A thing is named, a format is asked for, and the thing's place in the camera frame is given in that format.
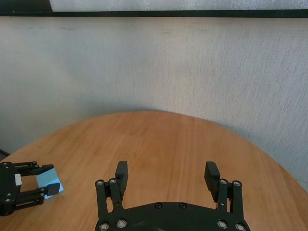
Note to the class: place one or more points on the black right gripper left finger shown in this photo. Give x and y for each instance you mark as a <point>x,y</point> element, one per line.
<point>121,178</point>

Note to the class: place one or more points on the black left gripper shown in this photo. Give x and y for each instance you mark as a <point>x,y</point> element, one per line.
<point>8,190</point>

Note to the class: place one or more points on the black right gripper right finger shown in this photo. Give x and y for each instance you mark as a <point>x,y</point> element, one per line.
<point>211,180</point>

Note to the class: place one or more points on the light blue cube block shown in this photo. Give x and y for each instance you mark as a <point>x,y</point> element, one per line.
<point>48,178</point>

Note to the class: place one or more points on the frosted white window panel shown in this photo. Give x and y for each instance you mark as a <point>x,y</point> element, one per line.
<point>180,4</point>

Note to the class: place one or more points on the black wall rail strip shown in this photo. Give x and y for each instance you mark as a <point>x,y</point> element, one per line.
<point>168,13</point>

